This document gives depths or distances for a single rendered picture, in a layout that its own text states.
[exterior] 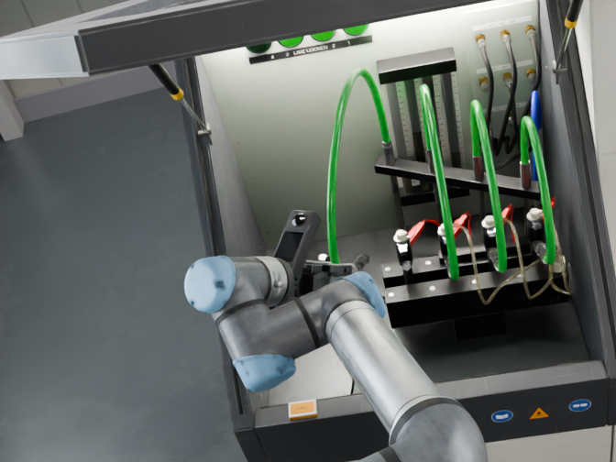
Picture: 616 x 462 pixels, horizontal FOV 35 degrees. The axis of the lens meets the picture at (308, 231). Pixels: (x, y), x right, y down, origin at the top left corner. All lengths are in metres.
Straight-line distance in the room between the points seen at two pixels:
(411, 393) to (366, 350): 0.12
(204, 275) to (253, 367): 0.14
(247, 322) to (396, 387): 0.28
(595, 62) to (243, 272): 0.68
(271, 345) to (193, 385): 1.76
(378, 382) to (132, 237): 2.48
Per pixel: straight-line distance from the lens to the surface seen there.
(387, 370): 1.15
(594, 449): 1.95
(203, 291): 1.33
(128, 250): 3.52
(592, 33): 1.64
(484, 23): 1.84
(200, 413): 3.00
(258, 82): 1.88
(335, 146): 1.53
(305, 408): 1.75
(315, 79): 1.87
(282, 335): 1.31
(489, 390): 1.74
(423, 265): 1.89
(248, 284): 1.34
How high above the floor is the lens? 2.41
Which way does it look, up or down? 46 degrees down
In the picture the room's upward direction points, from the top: 16 degrees counter-clockwise
